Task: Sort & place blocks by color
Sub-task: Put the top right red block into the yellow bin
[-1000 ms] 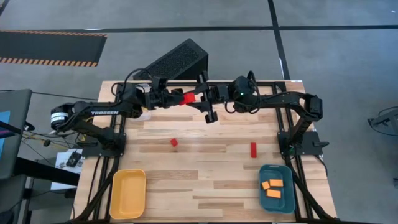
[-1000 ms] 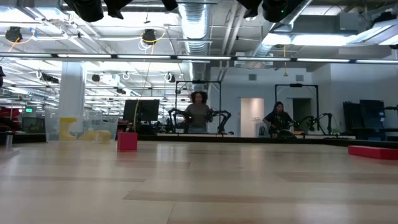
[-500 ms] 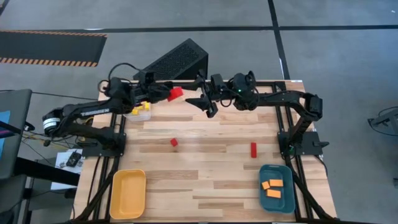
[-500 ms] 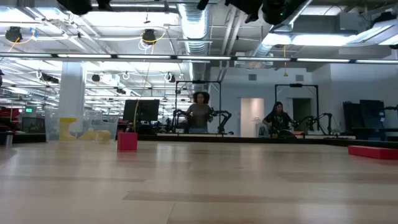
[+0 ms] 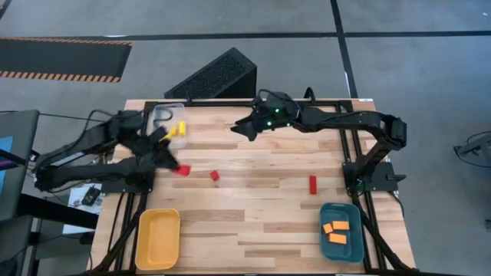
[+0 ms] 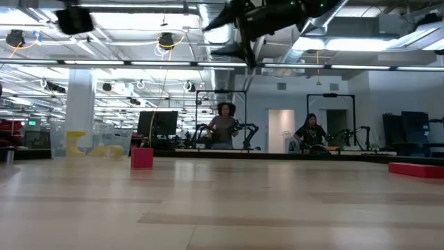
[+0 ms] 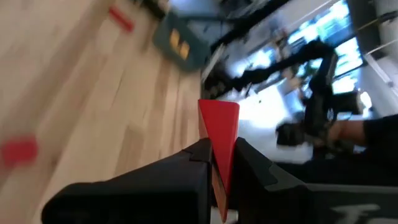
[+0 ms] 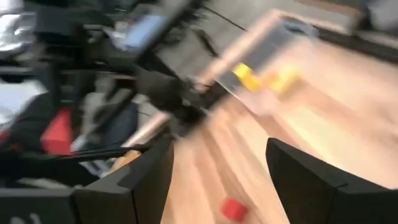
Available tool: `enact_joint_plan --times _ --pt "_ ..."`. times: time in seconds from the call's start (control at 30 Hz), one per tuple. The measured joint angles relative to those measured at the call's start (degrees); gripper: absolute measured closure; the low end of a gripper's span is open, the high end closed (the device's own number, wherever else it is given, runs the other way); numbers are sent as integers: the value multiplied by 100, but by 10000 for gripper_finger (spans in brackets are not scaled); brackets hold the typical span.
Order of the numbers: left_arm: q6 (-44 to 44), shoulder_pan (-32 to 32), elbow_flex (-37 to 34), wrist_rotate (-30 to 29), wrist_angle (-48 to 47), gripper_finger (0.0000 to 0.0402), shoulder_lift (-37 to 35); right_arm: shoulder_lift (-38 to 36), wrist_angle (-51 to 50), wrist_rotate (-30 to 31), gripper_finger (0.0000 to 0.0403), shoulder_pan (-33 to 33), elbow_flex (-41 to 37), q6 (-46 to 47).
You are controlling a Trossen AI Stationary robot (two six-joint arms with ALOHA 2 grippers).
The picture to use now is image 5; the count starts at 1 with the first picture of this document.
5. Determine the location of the white paper sheet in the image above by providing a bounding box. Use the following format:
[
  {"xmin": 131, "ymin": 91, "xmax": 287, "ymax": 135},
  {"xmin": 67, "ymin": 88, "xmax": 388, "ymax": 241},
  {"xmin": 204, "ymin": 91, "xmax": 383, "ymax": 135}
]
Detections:
[{"xmin": 62, "ymin": 182, "xmax": 104, "ymax": 235}]

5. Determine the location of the black hazard-striped floor mat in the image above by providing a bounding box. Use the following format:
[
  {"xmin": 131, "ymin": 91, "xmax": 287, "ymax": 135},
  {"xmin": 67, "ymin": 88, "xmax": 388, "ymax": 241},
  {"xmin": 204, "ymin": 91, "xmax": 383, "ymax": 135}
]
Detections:
[{"xmin": 0, "ymin": 37, "xmax": 133, "ymax": 84}]

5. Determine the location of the black beam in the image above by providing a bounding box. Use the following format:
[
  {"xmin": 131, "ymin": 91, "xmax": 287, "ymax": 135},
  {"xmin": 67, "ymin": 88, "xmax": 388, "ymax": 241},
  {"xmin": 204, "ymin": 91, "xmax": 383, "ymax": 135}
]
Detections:
[{"xmin": 17, "ymin": 193, "xmax": 100, "ymax": 231}]

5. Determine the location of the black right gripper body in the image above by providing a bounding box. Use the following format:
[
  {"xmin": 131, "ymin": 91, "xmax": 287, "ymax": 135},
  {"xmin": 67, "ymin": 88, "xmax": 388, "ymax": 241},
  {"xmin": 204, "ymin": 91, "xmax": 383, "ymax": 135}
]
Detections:
[{"xmin": 251, "ymin": 91, "xmax": 301, "ymax": 133}]

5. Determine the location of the black aluminium table frame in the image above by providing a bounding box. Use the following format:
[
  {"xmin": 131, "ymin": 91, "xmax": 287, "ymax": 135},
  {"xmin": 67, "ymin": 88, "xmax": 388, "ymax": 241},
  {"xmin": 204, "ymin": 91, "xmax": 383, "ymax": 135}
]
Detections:
[{"xmin": 91, "ymin": 98, "xmax": 417, "ymax": 276}]

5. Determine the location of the yellow plastic bin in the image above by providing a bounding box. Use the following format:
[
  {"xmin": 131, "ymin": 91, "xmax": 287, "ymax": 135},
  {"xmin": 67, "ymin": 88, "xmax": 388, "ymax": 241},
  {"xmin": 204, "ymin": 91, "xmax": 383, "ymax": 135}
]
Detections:
[{"xmin": 134, "ymin": 208, "xmax": 181, "ymax": 271}]

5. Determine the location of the teal plastic bin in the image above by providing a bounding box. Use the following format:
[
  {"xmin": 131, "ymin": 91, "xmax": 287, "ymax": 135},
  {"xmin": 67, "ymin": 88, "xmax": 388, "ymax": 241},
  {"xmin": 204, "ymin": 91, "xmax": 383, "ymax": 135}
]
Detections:
[{"xmin": 319, "ymin": 202, "xmax": 365, "ymax": 265}]

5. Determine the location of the black tripod stand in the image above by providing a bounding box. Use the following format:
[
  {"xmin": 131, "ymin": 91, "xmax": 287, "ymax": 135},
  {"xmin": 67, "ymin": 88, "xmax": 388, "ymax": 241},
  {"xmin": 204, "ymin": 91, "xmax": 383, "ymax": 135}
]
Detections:
[{"xmin": 453, "ymin": 131, "xmax": 491, "ymax": 168}]

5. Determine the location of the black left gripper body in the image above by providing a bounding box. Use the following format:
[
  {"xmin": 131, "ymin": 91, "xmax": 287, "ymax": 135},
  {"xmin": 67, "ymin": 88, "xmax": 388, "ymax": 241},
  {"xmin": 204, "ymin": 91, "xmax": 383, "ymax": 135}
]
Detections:
[{"xmin": 133, "ymin": 126, "xmax": 170, "ymax": 160}]

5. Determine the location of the black remote control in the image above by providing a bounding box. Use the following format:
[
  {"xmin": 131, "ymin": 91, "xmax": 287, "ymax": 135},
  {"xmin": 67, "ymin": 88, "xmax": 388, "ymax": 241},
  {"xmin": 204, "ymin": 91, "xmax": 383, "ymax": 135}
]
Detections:
[{"xmin": 81, "ymin": 185, "xmax": 101, "ymax": 207}]

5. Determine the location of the grey side table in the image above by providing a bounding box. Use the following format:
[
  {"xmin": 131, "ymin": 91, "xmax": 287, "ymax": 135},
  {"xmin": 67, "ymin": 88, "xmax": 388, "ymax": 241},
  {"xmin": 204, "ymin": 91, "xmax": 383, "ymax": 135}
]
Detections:
[{"xmin": 0, "ymin": 110, "xmax": 41, "ymax": 222}]

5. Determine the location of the black perforated box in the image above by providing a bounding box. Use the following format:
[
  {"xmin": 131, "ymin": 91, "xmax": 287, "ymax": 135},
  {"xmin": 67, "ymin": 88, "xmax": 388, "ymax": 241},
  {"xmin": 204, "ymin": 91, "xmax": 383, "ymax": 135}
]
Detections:
[{"xmin": 163, "ymin": 47, "xmax": 258, "ymax": 100}]

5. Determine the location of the blue screen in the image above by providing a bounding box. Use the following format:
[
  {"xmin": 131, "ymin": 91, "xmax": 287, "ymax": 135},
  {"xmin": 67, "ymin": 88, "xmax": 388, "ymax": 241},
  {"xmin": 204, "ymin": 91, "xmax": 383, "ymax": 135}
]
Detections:
[{"xmin": 0, "ymin": 136, "xmax": 15, "ymax": 192}]

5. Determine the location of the clear plastic bin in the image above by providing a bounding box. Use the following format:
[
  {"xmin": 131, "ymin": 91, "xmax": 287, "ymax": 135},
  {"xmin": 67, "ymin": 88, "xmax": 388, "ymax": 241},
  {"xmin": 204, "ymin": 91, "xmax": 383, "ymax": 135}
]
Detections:
[{"xmin": 150, "ymin": 102, "xmax": 188, "ymax": 150}]

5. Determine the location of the black floor cable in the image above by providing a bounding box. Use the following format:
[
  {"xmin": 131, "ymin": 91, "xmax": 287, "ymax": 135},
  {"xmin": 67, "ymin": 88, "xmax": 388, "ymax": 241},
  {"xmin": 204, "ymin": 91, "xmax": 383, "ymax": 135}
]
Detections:
[{"xmin": 38, "ymin": 112, "xmax": 122, "ymax": 125}]

